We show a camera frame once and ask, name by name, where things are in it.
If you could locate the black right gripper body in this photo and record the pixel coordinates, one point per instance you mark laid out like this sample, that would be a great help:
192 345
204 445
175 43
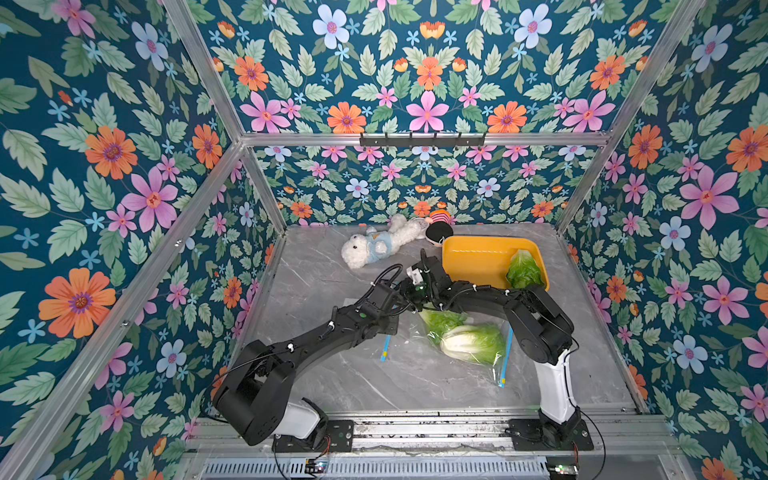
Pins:
432 285

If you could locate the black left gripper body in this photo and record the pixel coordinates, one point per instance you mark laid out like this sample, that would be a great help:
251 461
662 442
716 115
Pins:
387 324

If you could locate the green chinese cabbage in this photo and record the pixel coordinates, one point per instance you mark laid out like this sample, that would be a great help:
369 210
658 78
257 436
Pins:
523 271
438 323
482 344

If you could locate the clear zipper bag blue seal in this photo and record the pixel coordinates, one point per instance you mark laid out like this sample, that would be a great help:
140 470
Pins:
499 371

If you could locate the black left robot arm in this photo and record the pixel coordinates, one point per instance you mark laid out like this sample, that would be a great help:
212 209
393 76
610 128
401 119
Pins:
254 395

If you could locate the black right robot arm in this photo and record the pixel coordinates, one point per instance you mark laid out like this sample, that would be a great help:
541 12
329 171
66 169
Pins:
542 329

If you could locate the blue zipper strip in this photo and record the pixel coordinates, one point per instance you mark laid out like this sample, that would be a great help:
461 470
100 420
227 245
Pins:
385 350

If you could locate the yellow plastic tray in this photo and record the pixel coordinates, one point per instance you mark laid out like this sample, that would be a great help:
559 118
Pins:
484 260

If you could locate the black striped plush toy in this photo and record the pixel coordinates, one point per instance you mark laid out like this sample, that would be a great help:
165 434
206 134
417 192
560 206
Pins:
440 226

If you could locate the white plush bunny blue shirt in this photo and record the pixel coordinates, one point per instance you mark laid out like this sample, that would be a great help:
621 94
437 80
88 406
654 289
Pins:
376 245

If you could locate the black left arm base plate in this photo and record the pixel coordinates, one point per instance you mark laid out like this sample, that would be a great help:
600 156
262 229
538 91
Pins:
329 436

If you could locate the black hook rail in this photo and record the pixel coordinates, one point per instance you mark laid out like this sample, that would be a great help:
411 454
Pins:
410 140

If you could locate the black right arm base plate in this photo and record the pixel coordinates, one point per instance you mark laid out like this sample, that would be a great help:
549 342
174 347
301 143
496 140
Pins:
544 434

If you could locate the aluminium mounting rail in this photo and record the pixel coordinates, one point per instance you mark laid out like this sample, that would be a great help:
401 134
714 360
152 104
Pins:
603 432

